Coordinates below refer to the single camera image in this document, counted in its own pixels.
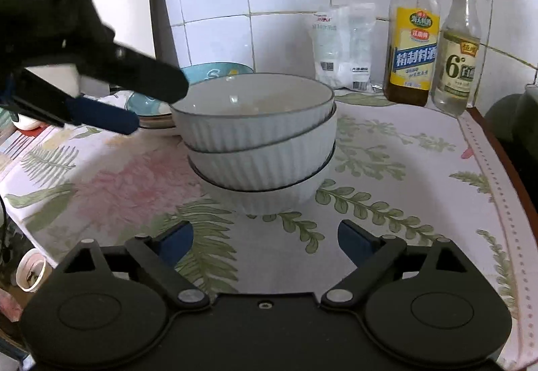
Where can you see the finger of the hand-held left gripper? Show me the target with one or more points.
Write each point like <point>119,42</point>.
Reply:
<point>151,79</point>
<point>109,117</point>

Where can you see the floral tablecloth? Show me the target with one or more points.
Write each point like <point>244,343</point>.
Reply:
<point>399,194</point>

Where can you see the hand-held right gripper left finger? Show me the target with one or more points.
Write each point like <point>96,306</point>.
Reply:
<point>178,238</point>

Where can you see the brown bottle with yellow label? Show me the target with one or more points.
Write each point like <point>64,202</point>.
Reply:
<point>414,60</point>

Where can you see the dark pot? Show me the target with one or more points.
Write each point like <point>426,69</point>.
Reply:
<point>512,123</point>

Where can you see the clear bottle with yellow cap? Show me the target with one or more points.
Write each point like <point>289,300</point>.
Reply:
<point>458,68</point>

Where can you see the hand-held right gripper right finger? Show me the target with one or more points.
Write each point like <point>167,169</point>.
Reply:
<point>355,240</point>

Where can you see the clear plastic seasoning bag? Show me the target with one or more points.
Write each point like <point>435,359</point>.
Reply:
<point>340,47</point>

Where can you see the white bowl with dark rim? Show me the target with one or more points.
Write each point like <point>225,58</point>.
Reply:
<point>264,201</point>
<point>260,165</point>
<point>252,102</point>

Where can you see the blue patterned plate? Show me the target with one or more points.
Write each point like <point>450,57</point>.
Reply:
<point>210,72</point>

